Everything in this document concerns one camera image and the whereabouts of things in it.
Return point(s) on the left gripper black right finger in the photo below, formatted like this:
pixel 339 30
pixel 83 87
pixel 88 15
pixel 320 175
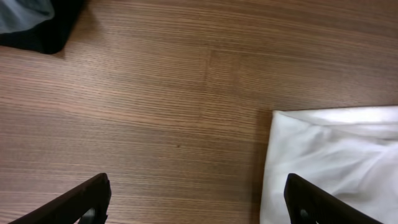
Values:
pixel 308 204

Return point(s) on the black garment under pile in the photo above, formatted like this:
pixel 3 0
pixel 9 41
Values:
pixel 48 37

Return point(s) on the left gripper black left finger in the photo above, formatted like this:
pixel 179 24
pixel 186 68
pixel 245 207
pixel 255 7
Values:
pixel 86 203

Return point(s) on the white t-shirt black print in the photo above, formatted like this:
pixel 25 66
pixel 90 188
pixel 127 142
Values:
pixel 351 153

